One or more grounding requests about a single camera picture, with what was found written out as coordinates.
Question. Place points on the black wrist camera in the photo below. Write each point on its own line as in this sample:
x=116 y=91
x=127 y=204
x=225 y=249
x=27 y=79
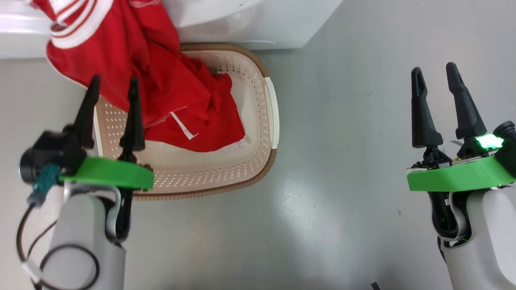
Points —
x=508 y=149
x=48 y=151

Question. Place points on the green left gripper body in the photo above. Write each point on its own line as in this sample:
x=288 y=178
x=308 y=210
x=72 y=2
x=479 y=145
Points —
x=109 y=173

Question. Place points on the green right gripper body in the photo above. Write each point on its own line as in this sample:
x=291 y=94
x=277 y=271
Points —
x=459 y=177

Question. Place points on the white front-loading washing machine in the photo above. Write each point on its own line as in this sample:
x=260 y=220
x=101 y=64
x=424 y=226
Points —
x=262 y=24

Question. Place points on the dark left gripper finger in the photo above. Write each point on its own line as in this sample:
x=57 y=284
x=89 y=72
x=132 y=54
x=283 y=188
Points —
x=134 y=125
x=88 y=117

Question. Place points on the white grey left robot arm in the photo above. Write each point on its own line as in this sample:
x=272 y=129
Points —
x=80 y=225

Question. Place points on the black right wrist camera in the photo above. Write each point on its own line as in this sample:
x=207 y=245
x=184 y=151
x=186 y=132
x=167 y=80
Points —
x=508 y=149

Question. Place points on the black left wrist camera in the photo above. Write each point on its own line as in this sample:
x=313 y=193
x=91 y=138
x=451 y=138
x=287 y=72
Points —
x=48 y=151

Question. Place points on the red and white garment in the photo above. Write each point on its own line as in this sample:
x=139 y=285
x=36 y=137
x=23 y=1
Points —
x=161 y=80

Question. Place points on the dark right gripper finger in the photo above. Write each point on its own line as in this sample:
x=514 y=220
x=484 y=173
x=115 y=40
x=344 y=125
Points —
x=465 y=112
x=421 y=117

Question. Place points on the cream perforated laundry basket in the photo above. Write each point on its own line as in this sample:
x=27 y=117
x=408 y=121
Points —
x=242 y=169

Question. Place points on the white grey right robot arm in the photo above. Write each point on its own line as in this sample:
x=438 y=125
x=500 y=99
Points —
x=487 y=241

